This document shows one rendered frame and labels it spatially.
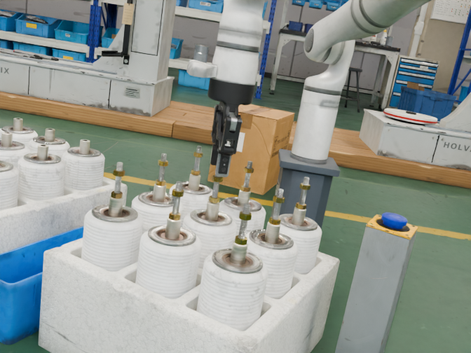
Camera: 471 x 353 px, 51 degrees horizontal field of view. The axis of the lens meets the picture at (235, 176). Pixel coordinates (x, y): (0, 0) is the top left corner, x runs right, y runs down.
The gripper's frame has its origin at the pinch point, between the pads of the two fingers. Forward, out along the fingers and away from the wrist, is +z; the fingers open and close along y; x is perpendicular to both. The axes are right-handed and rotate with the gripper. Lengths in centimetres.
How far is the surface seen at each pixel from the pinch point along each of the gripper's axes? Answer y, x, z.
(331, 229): 66, -53, 35
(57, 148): 39, 32, 11
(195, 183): 15.4, 1.5, 8.7
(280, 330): -19.6, -9.5, 19.5
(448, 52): 527, -369, -48
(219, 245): -4.3, -1.5, 13.3
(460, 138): 155, -154, 11
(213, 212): -0.9, -0.1, 8.7
